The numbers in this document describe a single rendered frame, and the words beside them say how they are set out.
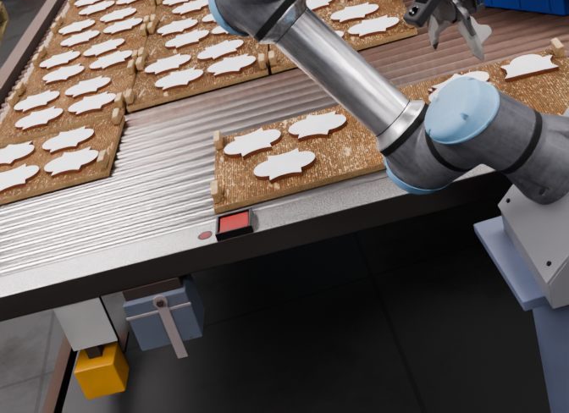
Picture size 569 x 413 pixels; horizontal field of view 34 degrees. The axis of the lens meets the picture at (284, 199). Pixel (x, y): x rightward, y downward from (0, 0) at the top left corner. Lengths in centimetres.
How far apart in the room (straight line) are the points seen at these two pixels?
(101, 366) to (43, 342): 157
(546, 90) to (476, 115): 62
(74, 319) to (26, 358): 156
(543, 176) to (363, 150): 55
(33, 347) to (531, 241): 237
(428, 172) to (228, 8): 43
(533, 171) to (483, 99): 15
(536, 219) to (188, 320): 76
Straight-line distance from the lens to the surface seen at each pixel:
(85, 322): 202
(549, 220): 157
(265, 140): 214
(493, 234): 174
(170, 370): 317
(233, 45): 284
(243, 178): 203
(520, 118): 152
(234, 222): 188
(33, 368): 349
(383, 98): 158
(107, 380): 207
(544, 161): 154
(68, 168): 238
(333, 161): 198
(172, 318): 195
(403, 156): 159
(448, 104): 152
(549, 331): 174
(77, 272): 196
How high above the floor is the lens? 181
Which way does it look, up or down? 28 degrees down
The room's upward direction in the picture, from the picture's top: 17 degrees counter-clockwise
